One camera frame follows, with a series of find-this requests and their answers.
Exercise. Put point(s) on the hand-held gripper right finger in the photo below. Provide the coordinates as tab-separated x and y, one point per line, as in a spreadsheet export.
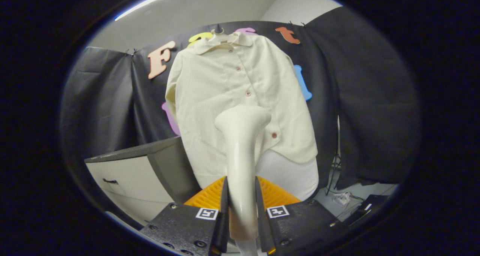
300	222

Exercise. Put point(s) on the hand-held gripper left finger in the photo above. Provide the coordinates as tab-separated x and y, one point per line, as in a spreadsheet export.
183	226

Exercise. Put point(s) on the white garment steamer head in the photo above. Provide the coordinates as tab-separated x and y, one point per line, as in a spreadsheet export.
242	154

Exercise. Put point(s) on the cream button-up shirt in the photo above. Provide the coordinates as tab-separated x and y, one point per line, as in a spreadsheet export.
217	91

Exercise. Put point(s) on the white ironing form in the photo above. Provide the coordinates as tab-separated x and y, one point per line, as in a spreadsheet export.
292	173

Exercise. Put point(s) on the grey top white cabinet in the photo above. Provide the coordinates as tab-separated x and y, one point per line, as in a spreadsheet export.
150	181

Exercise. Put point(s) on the black box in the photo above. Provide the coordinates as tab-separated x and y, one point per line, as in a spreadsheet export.
369	207

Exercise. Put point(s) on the black backdrop cloth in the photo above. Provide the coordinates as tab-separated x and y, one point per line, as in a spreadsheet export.
375	98

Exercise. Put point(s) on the ceiling light panel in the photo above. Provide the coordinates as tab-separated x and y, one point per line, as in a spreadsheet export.
150	0

